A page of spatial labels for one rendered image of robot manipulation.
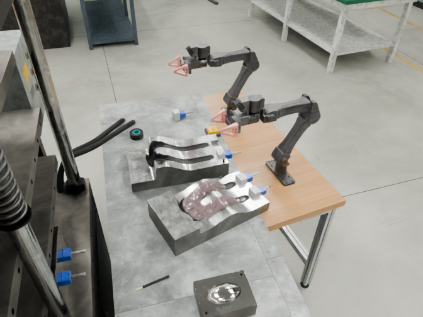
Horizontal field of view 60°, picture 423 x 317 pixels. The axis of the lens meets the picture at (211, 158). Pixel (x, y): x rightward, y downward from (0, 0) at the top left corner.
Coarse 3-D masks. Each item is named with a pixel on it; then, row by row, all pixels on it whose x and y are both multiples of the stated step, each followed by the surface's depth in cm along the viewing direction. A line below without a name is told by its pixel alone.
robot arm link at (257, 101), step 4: (248, 96) 159; (252, 96) 159; (256, 96) 159; (260, 96) 159; (252, 100) 156; (256, 100) 156; (260, 100) 157; (264, 100) 159; (252, 104) 157; (256, 104) 157; (260, 104) 159; (252, 108) 158; (256, 108) 158; (260, 108) 161; (252, 112) 159; (256, 112) 160; (260, 112) 164; (260, 116) 165; (264, 116) 161; (268, 116) 162; (272, 116) 162; (264, 120) 163; (268, 120) 163; (272, 120) 164
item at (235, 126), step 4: (232, 116) 158; (232, 120) 158; (236, 120) 156; (232, 124) 155; (236, 124) 154; (224, 128) 155; (228, 128) 155; (232, 128) 157; (236, 128) 155; (220, 132) 155; (224, 132) 156; (232, 132) 158; (236, 132) 156; (236, 136) 158
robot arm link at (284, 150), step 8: (304, 112) 177; (296, 120) 180; (304, 120) 176; (296, 128) 179; (304, 128) 179; (288, 136) 182; (296, 136) 181; (280, 144) 186; (288, 144) 182; (272, 152) 189; (280, 152) 184; (288, 152) 184; (280, 160) 185
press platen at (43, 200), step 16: (48, 160) 164; (48, 176) 156; (48, 192) 148; (32, 208) 142; (48, 208) 142; (32, 224) 136; (48, 224) 136; (48, 240) 130; (48, 256) 127; (32, 288) 116; (32, 304) 112
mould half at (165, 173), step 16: (176, 144) 199; (192, 144) 200; (128, 160) 193; (144, 160) 193; (160, 160) 181; (208, 160) 190; (144, 176) 183; (160, 176) 181; (176, 176) 184; (192, 176) 187; (208, 176) 190
